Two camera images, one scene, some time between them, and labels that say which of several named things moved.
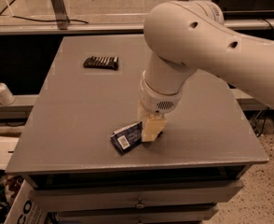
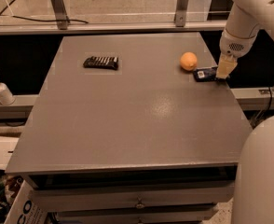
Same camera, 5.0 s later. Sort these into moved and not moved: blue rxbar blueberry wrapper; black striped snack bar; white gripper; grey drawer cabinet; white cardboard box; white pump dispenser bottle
Moved: white gripper; blue rxbar blueberry wrapper
Not moved: white cardboard box; grey drawer cabinet; white pump dispenser bottle; black striped snack bar
